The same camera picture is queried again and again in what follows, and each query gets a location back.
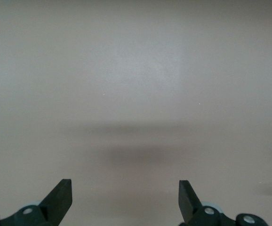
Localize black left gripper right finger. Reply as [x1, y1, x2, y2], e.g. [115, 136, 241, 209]
[178, 180, 268, 226]

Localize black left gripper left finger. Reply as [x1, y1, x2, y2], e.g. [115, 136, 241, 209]
[0, 178, 73, 226]

